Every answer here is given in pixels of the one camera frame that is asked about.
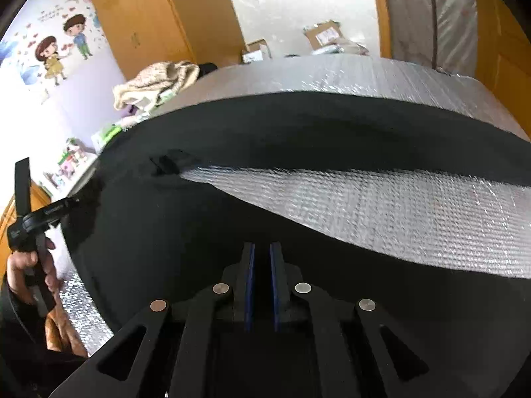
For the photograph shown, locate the wooden door frame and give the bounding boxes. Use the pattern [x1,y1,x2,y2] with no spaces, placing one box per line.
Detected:
[368,0,393,59]

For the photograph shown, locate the silver foil mat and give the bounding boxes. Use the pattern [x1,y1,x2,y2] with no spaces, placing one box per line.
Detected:
[54,56,531,355]

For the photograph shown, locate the cardboard box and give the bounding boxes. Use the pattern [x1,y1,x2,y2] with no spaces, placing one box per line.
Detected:
[302,20,345,48]

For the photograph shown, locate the person's left hand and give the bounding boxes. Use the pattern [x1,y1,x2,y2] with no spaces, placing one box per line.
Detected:
[6,238,64,305]

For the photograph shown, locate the wooden wardrobe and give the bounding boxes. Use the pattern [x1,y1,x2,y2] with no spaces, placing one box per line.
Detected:
[85,0,247,81]

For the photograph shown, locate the white box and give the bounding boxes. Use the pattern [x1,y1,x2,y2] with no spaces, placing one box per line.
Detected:
[243,39,272,64]

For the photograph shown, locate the cartoon wall sticker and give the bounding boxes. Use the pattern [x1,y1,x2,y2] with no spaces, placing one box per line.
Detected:
[0,0,109,104]

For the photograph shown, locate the person's left forearm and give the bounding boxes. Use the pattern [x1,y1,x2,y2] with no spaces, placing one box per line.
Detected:
[0,282,90,398]

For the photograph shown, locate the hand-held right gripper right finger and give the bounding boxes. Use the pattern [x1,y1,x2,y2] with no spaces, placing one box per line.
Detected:
[269,241,484,398]

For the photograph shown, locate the pile of packets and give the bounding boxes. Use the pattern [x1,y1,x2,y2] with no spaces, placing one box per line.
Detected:
[311,37,370,57]

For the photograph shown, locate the wooden door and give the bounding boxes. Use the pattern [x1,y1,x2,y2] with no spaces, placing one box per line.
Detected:
[469,0,531,142]

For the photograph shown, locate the beige floral blanket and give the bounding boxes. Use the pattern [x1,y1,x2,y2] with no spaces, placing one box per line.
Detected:
[113,60,200,110]

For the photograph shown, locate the black pants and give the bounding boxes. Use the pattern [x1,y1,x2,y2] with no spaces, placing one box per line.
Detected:
[63,90,531,398]

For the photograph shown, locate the green tissue pack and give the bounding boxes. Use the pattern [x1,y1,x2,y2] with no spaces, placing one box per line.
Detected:
[92,122,125,152]

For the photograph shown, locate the clear plastic door curtain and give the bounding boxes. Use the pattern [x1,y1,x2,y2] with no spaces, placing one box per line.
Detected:
[379,0,478,77]

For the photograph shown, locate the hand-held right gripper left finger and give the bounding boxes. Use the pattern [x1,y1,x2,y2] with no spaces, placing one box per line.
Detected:
[49,241,256,398]

